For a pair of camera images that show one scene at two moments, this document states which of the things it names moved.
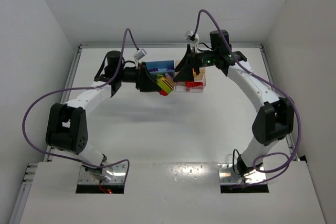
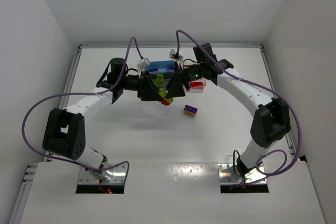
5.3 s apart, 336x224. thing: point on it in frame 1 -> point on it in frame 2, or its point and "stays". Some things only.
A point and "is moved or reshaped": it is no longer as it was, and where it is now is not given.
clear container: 196,86 stays
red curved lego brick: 192,84 stays
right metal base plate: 227,175 stays
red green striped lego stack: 166,89 is moved or reshaped
